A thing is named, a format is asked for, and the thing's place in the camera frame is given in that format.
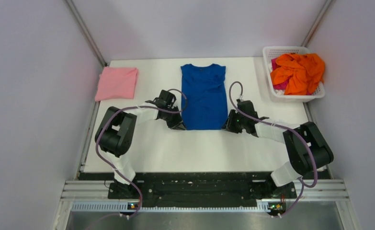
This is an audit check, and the blue printed t shirt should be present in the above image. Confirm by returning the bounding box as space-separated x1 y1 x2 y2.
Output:
181 64 228 130

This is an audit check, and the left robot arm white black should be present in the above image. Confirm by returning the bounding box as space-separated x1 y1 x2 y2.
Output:
95 89 188 198

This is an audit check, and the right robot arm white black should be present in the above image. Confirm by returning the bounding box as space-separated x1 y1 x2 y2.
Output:
222 100 333 197

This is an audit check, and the magenta garment in basket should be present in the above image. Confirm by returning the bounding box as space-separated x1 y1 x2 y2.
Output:
271 58 288 90

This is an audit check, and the folded pink t shirt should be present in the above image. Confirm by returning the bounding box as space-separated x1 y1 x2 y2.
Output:
94 67 139 102

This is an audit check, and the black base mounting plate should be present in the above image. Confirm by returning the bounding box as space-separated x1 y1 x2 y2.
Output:
108 172 297 208

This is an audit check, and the white plastic laundry basket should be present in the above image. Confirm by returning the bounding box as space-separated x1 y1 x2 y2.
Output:
262 46 326 103

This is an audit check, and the orange t shirt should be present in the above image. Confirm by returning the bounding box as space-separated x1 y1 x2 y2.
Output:
271 53 325 95

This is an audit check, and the right corner frame post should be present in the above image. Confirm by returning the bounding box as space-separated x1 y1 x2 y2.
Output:
301 0 335 47

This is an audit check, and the corner frame post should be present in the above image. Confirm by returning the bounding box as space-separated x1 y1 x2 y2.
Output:
301 0 335 47
63 0 107 67

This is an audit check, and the aluminium frame rail front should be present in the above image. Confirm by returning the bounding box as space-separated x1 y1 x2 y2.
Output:
60 180 349 213

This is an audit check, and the left corner frame post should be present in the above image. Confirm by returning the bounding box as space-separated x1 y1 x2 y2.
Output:
63 0 107 67

